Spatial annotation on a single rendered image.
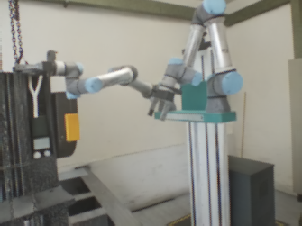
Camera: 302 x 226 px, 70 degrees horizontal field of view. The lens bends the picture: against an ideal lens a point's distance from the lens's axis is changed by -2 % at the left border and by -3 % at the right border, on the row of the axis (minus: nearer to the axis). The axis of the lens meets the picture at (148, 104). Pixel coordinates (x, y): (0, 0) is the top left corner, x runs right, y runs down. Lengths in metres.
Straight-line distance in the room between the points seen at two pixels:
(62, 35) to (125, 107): 1.12
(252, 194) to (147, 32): 2.28
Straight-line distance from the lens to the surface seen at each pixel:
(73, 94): 1.21
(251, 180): 1.75
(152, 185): 3.12
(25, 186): 1.50
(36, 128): 1.49
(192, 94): 1.68
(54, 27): 2.77
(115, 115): 2.79
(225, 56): 1.26
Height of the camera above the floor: 1.42
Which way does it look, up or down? 2 degrees down
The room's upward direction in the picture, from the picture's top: 4 degrees counter-clockwise
